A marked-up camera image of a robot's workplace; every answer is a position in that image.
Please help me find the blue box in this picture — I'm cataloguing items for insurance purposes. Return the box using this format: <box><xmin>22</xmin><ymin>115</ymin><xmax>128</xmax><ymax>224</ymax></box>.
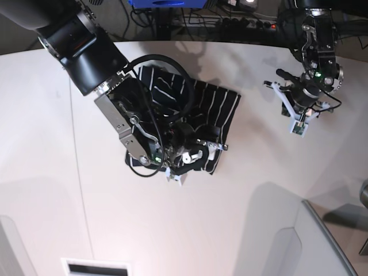
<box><xmin>128</xmin><ymin>0</ymin><xmax>206</xmax><ymax>9</ymax></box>

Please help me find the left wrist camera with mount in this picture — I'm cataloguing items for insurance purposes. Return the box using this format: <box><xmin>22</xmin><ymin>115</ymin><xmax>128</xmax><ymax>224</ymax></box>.
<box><xmin>263</xmin><ymin>80</ymin><xmax>331</xmax><ymax>137</ymax></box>

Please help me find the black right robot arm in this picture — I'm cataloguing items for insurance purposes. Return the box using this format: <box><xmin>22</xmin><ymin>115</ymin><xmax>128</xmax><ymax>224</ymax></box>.
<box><xmin>1</xmin><ymin>1</ymin><xmax>225</xmax><ymax>179</ymax></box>

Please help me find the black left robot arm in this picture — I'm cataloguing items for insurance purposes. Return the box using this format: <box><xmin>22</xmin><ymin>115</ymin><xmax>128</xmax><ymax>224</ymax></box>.
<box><xmin>276</xmin><ymin>1</ymin><xmax>367</xmax><ymax>115</ymax></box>

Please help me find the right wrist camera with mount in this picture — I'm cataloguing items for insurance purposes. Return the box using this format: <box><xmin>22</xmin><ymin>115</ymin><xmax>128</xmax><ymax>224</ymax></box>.
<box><xmin>165</xmin><ymin>139</ymin><xmax>229</xmax><ymax>187</ymax></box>

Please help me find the white power strip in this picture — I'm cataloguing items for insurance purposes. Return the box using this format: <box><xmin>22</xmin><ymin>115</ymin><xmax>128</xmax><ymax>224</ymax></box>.
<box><xmin>173</xmin><ymin>14</ymin><xmax>277</xmax><ymax>31</ymax></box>

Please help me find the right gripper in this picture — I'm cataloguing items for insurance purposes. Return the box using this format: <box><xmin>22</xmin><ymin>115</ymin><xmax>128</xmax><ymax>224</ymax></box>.
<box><xmin>163</xmin><ymin>122</ymin><xmax>221</xmax><ymax>167</ymax></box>

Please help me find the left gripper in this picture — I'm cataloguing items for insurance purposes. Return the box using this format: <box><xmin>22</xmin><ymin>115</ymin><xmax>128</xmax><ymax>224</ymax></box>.
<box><xmin>276</xmin><ymin>68</ymin><xmax>321</xmax><ymax>114</ymax></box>

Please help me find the navy white striped t-shirt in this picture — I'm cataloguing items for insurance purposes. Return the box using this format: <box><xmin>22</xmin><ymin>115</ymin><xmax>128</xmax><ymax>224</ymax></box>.
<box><xmin>115</xmin><ymin>66</ymin><xmax>241</xmax><ymax>174</ymax></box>

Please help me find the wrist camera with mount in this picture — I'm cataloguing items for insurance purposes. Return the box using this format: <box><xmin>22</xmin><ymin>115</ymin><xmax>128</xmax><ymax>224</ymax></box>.
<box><xmin>165</xmin><ymin>139</ymin><xmax>229</xmax><ymax>187</ymax></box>
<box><xmin>263</xmin><ymin>80</ymin><xmax>331</xmax><ymax>137</ymax></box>

